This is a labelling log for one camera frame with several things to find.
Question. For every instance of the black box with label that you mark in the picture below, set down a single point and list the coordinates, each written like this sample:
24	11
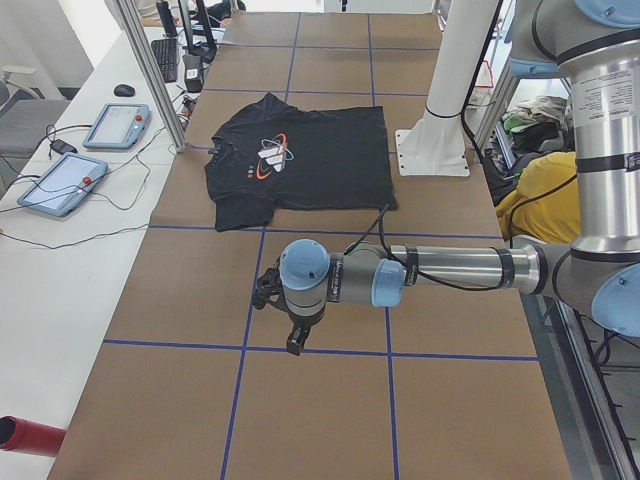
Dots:
193	74

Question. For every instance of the black keyboard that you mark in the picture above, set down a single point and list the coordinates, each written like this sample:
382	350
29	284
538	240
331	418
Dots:
165	53

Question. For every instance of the aluminium frame post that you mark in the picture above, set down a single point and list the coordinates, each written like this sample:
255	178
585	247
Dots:
143	53

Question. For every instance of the person in yellow shirt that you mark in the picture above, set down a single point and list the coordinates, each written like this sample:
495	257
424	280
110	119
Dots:
545	203

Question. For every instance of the teach pendant tablet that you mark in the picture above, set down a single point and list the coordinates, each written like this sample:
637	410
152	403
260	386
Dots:
118	126
65	185

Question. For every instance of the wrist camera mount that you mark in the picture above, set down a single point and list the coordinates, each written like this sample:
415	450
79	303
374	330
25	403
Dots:
268	290

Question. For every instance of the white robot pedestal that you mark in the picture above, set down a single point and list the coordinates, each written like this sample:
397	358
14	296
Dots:
435	145

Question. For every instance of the grey office chair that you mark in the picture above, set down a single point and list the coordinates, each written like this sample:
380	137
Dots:
23	125

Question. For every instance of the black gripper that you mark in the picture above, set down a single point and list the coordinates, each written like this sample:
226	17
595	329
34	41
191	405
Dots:
303	321

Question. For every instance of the black computer mouse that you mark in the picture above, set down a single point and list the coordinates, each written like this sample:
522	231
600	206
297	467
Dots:
124	91

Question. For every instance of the near teach pendant tablet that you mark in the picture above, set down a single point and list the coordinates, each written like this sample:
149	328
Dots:
65	185

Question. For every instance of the red cylinder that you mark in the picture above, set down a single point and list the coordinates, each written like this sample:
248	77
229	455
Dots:
23	436

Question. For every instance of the far teach pendant tablet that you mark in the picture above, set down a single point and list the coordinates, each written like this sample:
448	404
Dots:
118	126

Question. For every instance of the pile of clothes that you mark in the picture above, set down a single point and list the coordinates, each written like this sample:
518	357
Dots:
533	128

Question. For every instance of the black power adapter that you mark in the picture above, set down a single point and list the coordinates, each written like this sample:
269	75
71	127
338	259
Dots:
62	147

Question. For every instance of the black printed t-shirt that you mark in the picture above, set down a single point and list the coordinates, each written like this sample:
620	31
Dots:
272	155

